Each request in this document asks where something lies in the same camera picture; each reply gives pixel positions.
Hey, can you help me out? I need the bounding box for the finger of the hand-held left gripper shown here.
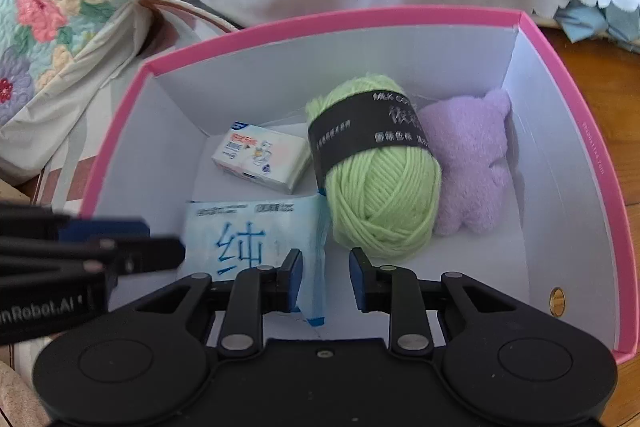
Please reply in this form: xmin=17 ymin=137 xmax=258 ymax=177
xmin=0 ymin=203 xmax=151 ymax=242
xmin=0 ymin=235 xmax=186 ymax=280

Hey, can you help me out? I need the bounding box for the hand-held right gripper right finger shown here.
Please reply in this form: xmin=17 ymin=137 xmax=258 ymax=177
xmin=348 ymin=247 xmax=521 ymax=354

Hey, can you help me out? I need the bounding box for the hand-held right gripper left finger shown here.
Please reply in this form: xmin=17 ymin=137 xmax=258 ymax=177
xmin=132 ymin=249 xmax=305 ymax=354

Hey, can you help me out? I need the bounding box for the blue white wet wipes pack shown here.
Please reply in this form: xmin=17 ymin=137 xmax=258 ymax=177
xmin=182 ymin=194 xmax=328 ymax=328

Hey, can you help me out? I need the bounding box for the green yarn ball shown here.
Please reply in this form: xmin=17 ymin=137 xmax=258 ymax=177
xmin=305 ymin=74 xmax=443 ymax=260

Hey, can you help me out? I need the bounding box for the white pink tissue pack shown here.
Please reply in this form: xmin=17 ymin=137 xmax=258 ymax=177
xmin=211 ymin=121 xmax=311 ymax=195

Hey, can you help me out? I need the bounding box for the purple plush toy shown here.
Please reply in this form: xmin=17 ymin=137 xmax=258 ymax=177
xmin=417 ymin=88 xmax=513 ymax=238

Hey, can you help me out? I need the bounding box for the pink cardboard box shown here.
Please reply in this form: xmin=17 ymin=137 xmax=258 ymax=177
xmin=80 ymin=7 xmax=640 ymax=365

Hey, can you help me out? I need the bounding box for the blue cloth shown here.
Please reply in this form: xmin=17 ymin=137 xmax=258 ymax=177
xmin=552 ymin=2 xmax=640 ymax=55

